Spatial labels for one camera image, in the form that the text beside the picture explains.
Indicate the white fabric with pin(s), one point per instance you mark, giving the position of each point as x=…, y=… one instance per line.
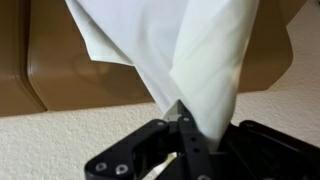
x=186, y=40

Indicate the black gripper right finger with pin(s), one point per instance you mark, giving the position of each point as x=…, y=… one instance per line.
x=196, y=156

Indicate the brown leather sofa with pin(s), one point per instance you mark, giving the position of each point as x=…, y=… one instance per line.
x=66, y=76

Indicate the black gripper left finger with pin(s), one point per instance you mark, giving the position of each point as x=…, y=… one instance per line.
x=133, y=146

